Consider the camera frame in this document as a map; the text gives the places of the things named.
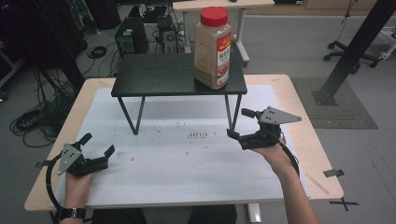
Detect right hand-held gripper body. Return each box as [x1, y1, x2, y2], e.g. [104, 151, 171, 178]
[237, 105, 303, 151]

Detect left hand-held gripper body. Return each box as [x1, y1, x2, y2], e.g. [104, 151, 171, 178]
[56, 142, 110, 178]

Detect red-lidded seasoning jar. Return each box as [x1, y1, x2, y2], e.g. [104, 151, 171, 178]
[193, 7, 233, 91]

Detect black shelf with metal legs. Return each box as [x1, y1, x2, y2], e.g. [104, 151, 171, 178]
[110, 51, 248, 136]

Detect person's right hand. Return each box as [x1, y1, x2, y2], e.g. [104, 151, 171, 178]
[250, 138, 299, 177]

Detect person's left hand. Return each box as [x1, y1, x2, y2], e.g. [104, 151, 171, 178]
[64, 172, 94, 209]

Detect black tape strip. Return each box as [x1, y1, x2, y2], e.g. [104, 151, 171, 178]
[34, 159, 52, 169]

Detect black wristwatch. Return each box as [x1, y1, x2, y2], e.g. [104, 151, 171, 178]
[57, 206, 87, 221]

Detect person's left leg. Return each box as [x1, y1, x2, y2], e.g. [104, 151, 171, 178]
[92, 207, 148, 224]

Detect person's leg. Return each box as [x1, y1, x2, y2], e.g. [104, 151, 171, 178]
[190, 204, 238, 224]
[92, 207, 148, 224]

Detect white table mat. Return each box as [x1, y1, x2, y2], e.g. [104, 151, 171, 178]
[52, 84, 312, 209]

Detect white table leg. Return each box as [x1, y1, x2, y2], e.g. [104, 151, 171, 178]
[247, 203, 262, 224]

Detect person's right leg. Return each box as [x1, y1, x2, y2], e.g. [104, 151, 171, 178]
[190, 204, 238, 224]

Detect grey floor mat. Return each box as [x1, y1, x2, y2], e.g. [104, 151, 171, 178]
[290, 77, 378, 130]

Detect open computer case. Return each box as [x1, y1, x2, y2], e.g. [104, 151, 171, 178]
[157, 17, 179, 54]

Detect black computer tower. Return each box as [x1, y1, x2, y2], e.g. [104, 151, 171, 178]
[114, 17, 149, 54]

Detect dark curtain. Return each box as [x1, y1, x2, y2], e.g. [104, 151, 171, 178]
[0, 0, 89, 91]

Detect black office chair base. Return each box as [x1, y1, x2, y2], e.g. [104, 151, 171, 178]
[323, 40, 382, 75]

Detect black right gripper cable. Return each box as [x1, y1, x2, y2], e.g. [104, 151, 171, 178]
[279, 133, 301, 178]

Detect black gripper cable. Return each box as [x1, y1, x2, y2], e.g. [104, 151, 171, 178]
[279, 133, 301, 178]
[45, 153, 65, 210]

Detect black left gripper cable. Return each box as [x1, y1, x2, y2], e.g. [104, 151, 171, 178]
[45, 153, 65, 210]

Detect bundle of black floor cables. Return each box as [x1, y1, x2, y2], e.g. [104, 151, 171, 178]
[8, 68, 80, 149]

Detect coiled black cable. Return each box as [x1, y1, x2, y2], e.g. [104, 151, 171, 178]
[87, 46, 107, 60]

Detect black metal stand post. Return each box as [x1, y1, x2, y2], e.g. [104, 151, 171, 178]
[312, 0, 396, 106]

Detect white frame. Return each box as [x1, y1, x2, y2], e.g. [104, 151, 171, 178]
[376, 26, 396, 61]

